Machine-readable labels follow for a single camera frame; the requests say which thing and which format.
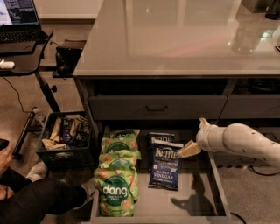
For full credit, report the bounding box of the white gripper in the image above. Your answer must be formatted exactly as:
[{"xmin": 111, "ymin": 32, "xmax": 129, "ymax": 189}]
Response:
[{"xmin": 178, "ymin": 117, "xmax": 226, "ymax": 158}]

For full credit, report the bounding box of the dark crate of snacks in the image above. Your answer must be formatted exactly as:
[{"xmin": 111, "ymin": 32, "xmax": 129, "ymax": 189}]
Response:
[{"xmin": 36, "ymin": 111, "xmax": 94, "ymax": 170}]

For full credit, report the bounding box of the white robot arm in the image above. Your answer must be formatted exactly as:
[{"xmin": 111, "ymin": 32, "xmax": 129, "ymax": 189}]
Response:
[{"xmin": 178, "ymin": 117, "xmax": 280, "ymax": 168}]

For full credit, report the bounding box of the black floor cable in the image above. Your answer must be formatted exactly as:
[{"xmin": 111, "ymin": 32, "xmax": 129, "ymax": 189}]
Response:
[{"xmin": 248, "ymin": 165, "xmax": 280, "ymax": 177}]

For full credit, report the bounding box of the open middle drawer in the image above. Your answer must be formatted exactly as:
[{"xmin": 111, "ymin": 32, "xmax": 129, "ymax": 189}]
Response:
[{"xmin": 90, "ymin": 126, "xmax": 243, "ymax": 224}]

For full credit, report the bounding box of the black laptop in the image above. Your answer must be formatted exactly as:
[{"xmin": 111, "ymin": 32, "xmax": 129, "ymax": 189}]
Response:
[{"xmin": 0, "ymin": 0, "xmax": 41, "ymax": 55}]

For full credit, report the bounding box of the white sneaker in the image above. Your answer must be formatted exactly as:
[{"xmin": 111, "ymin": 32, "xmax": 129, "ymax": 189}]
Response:
[{"xmin": 26, "ymin": 161, "xmax": 48, "ymax": 182}]

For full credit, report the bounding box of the green dang chip bag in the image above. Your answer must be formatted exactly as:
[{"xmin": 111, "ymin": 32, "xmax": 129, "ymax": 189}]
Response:
[
  {"xmin": 101, "ymin": 137, "xmax": 138, "ymax": 153},
  {"xmin": 94, "ymin": 167, "xmax": 138, "ymax": 217},
  {"xmin": 99, "ymin": 150, "xmax": 138, "ymax": 169},
  {"xmin": 109, "ymin": 129, "xmax": 140, "ymax": 138}
]

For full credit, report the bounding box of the blue kettle chip bag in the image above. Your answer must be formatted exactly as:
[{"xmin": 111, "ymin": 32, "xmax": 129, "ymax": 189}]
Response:
[
  {"xmin": 147, "ymin": 132, "xmax": 175, "ymax": 170},
  {"xmin": 149, "ymin": 140, "xmax": 183, "ymax": 191}
]

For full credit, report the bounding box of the grey sneaker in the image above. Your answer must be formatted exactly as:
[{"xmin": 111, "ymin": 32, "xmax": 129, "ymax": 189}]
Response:
[{"xmin": 74, "ymin": 178, "xmax": 96, "ymax": 210}]

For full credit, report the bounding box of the front green Dang chip bag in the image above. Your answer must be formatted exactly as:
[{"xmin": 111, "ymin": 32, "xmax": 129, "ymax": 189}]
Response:
[{"xmin": 94, "ymin": 167, "xmax": 138, "ymax": 217}]

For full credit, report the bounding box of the person's hand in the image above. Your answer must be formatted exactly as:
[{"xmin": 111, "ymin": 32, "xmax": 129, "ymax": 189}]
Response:
[{"xmin": 0, "ymin": 143, "xmax": 13, "ymax": 174}]

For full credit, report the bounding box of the grey counter cabinet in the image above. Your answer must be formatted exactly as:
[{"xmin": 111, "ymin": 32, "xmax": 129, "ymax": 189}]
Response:
[{"xmin": 74, "ymin": 0, "xmax": 280, "ymax": 224}]

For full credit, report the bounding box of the grey top drawer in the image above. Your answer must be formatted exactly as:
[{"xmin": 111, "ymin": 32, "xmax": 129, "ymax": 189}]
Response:
[{"xmin": 88, "ymin": 95, "xmax": 227, "ymax": 120}]

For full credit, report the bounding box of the white computer mouse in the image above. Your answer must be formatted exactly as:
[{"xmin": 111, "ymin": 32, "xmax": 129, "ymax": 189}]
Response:
[{"xmin": 0, "ymin": 59, "xmax": 15, "ymax": 70}]

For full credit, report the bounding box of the rear green Dang chip bag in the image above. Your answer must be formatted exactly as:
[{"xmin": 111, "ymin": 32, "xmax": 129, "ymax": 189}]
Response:
[{"xmin": 109, "ymin": 129, "xmax": 140, "ymax": 138}]

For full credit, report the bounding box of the black standing desk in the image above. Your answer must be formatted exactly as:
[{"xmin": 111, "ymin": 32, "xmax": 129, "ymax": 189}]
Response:
[{"xmin": 0, "ymin": 29, "xmax": 60, "ymax": 159}]

